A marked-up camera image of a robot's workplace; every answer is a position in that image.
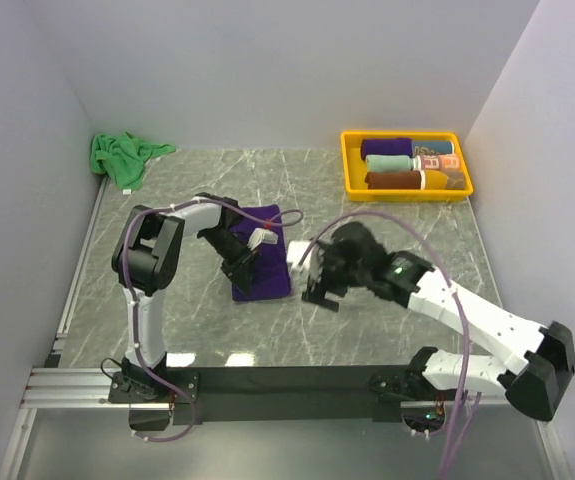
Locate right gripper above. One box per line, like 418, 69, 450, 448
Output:
301, 241, 369, 312

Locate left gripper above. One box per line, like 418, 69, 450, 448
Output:
201, 227, 262, 297

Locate purple towel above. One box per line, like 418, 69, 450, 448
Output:
231, 204, 291, 303
360, 137, 413, 160

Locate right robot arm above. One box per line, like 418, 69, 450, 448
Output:
287, 222, 575, 422

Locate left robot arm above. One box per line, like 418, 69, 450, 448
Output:
111, 194, 258, 402

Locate black base beam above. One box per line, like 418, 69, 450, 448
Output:
107, 365, 466, 434

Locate yellow plastic tray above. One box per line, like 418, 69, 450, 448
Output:
340, 130, 474, 202

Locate rolled brown towel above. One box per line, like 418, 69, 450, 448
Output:
365, 171, 423, 190

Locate rolled mint towel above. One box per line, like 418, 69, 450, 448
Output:
365, 154, 413, 173

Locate rolled purple towel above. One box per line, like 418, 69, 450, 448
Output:
360, 137, 413, 160

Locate green towel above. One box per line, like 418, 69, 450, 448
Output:
89, 132, 176, 191

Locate rolled pink printed towel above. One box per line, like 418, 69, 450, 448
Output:
412, 154, 461, 171

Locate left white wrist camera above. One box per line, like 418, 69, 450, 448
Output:
247, 228, 278, 250

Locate aluminium rail frame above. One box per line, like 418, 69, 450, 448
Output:
0, 180, 573, 479

